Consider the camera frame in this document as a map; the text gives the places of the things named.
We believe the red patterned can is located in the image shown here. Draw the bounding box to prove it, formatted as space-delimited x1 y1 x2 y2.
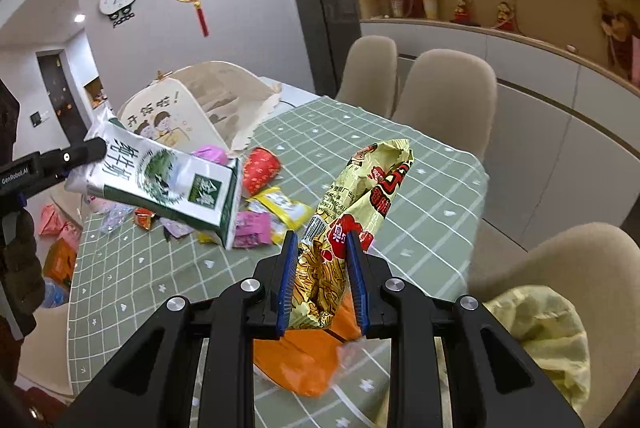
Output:
241 147 282 197

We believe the green checked tablecloth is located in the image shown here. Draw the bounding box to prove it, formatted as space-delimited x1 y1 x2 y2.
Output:
67 95 489 428

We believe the pink packet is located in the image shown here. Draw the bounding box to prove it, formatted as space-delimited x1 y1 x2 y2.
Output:
38 203 69 239

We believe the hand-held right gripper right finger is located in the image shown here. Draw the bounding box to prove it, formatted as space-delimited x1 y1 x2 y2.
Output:
347 230 584 428

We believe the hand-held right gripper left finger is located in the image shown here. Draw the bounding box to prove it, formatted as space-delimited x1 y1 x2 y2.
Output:
57 230 300 428

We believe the hanging twig doll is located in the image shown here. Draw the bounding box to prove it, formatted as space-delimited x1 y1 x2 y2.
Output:
597 0 640 82

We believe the orange plastic packet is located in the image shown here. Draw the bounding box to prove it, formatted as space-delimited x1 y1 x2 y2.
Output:
252 303 364 399

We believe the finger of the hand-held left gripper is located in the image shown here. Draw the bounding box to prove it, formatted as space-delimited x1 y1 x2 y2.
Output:
42 138 109 175

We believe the small red orange packet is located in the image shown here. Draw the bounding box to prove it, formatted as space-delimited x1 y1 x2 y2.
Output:
133 207 159 229

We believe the person's left hand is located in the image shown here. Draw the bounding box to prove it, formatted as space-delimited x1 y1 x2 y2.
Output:
2 210 46 324

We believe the yellow cloth on chair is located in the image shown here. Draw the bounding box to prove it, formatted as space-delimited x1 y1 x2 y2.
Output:
482 285 594 417

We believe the dark door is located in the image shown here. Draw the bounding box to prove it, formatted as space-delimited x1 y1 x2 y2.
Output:
35 49 69 144

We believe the beige chair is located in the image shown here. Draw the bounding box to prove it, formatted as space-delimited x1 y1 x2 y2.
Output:
334 35 400 119
392 49 499 162
467 222 640 428

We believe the green white milk carton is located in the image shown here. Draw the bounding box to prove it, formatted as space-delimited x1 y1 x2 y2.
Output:
65 118 244 251

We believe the yellow red snack bag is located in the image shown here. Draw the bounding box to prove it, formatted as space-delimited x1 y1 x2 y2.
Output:
287 138 416 332

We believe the magenta snack packet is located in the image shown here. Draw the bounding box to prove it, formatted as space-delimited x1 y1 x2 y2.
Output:
233 210 274 249

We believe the yellow snack packet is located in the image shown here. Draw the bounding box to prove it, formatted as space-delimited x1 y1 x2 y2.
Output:
247 188 314 232

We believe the dark tall cabinet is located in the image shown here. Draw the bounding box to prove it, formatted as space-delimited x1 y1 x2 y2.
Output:
274 0 362 100

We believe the white low cabinet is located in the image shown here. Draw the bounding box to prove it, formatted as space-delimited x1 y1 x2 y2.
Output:
359 20 640 259

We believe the red gold figurine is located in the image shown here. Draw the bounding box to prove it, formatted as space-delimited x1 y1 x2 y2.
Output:
494 1 519 31
452 0 474 25

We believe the wooden wall shelf unit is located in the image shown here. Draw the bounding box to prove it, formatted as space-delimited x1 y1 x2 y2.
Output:
337 0 640 95

